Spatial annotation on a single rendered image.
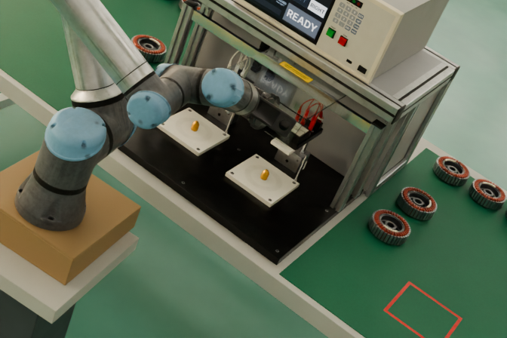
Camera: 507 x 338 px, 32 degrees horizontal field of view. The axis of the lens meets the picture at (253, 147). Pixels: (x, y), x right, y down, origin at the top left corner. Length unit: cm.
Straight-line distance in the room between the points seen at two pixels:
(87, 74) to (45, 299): 47
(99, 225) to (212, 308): 118
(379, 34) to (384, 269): 60
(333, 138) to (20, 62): 90
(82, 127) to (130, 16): 116
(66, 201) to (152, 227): 143
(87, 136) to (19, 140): 172
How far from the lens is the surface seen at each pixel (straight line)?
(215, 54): 264
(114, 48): 171
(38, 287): 190
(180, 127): 242
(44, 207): 189
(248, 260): 215
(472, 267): 250
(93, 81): 191
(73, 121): 184
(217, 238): 217
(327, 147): 253
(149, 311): 299
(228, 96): 175
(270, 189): 233
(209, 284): 316
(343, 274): 223
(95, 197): 204
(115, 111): 192
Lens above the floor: 210
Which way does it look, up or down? 32 degrees down
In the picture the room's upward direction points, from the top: 23 degrees clockwise
